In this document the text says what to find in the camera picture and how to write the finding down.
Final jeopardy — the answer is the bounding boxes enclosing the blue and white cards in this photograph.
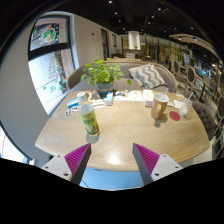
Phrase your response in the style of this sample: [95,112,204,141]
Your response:
[66,98,81,111]

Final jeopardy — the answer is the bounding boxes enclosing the thick printed menu board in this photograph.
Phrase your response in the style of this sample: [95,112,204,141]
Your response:
[114,90,144,102]

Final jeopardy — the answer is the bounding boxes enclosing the green potted plant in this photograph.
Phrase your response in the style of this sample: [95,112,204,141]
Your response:
[80,57,133,99]

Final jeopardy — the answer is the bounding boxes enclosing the small light blue box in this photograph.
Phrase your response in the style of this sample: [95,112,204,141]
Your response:
[105,92,115,107]

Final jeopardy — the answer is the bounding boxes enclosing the dark grey tufted armchair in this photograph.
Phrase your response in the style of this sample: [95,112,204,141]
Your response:
[191,99,218,141]

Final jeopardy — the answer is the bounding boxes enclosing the clear plastic cup with straw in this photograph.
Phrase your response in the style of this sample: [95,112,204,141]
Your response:
[179,91,194,118]

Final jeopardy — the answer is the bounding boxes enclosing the white round pillar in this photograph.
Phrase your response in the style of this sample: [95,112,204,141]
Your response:
[127,30,141,51]

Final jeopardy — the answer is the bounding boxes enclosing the clear green-labelled drink bottle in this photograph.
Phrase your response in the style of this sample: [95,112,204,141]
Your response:
[76,92,101,137]

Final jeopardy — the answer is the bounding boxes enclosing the grey zigzag pillow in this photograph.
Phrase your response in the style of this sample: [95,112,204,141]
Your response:
[128,63,167,90]

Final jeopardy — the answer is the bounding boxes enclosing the grey curved sofa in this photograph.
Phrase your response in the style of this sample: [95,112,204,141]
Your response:
[66,59,179,94]

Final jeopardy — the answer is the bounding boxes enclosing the group of ceiling lights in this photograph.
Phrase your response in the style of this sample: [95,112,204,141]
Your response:
[106,0,201,41]

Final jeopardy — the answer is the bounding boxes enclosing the flat round red coaster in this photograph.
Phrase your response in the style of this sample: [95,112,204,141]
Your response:
[168,110,181,122]

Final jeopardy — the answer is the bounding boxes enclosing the brown mug with white inside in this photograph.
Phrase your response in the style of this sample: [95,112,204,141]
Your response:
[150,93,170,121]

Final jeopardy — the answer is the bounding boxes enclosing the black-framed food poster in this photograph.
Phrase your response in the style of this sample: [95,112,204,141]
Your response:
[29,15,70,61]

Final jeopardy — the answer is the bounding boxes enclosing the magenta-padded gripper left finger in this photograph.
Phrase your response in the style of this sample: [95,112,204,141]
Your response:
[42,143,92,186]

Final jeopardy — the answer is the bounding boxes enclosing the group of dining chairs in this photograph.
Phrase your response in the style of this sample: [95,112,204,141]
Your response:
[168,56,224,158]

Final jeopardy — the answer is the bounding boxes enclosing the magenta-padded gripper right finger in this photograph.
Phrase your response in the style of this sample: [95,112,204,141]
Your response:
[132,143,184,186]

